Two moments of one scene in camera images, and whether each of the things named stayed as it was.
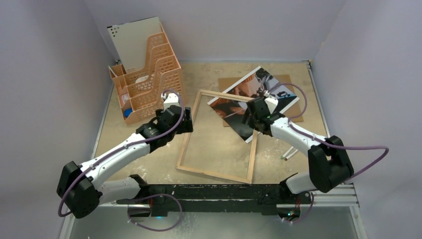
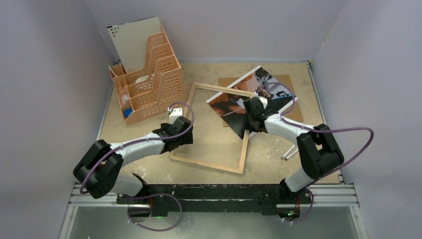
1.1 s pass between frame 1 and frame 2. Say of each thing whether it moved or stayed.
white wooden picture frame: moved
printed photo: stayed
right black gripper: stayed
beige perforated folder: stayed
